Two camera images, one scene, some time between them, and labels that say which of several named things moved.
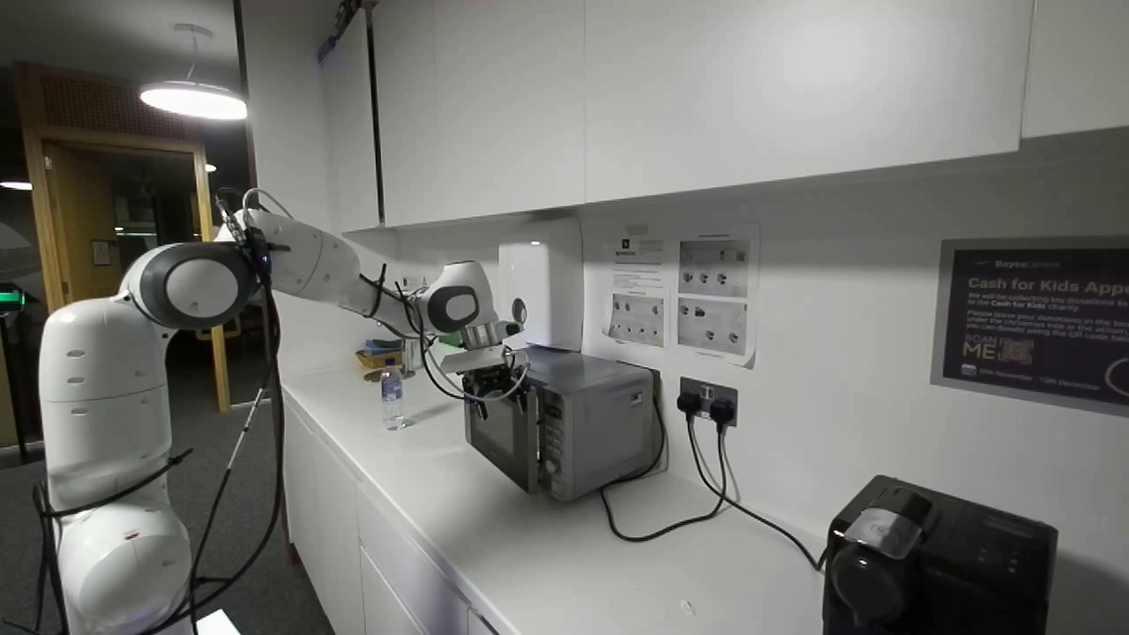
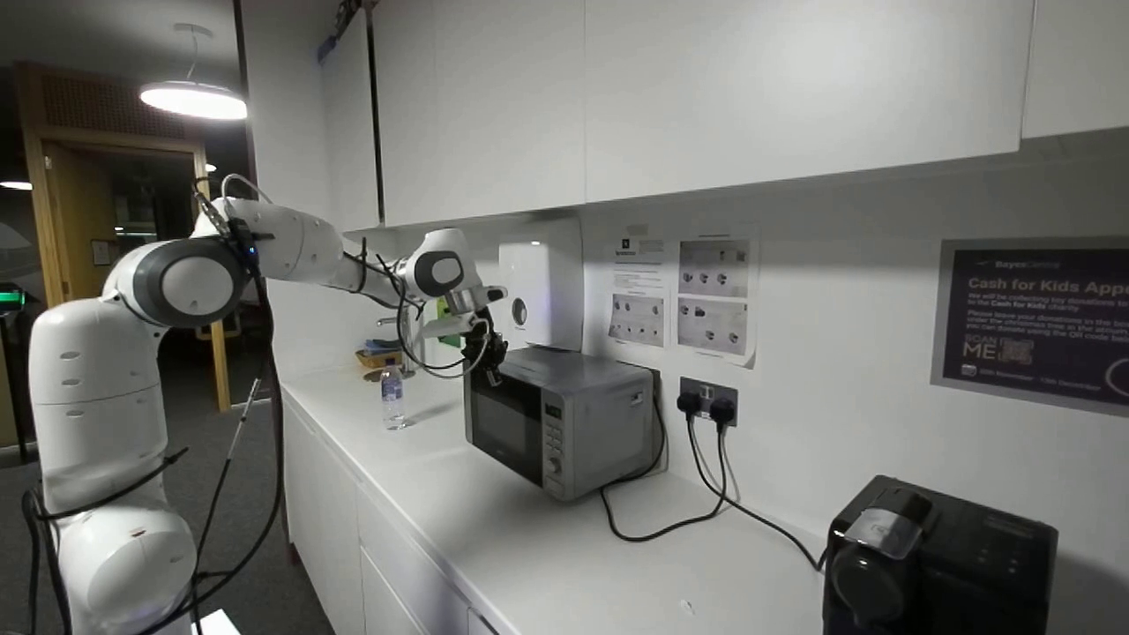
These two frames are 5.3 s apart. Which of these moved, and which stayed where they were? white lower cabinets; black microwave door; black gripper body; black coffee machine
Moved: black gripper body
Stayed: black microwave door; black coffee machine; white lower cabinets
